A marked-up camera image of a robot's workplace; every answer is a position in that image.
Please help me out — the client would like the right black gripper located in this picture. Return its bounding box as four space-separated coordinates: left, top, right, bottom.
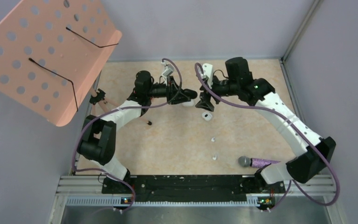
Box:
195 73 239 112

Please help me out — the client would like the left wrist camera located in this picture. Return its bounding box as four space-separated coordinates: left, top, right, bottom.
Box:
161 62 175 79

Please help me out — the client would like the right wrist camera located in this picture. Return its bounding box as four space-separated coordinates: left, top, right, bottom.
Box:
201 63 214 89

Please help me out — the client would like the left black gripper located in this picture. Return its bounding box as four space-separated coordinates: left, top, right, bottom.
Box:
146 76 191 105

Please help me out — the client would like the pink perforated music stand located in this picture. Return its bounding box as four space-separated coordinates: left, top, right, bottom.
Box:
0 0 122 126

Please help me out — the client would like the purple glitter microphone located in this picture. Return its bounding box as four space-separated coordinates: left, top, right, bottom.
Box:
237 156 280 168

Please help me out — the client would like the white square charging case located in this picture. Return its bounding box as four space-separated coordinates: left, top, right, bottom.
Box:
201 112 213 121

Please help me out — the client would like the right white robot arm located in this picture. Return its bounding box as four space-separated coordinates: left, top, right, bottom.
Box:
194 57 337 192

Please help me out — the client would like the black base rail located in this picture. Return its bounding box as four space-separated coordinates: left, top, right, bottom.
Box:
102 175 286 203

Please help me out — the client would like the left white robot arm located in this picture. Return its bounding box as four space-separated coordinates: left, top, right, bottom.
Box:
76 70 198 193

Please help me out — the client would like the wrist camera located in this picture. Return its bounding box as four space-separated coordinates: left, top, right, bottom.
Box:
161 62 175 79
201 63 214 89

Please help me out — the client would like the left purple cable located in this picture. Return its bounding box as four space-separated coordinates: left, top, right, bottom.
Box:
71 58 183 214

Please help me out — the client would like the white oval charging case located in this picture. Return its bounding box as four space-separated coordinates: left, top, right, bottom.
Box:
182 99 195 107

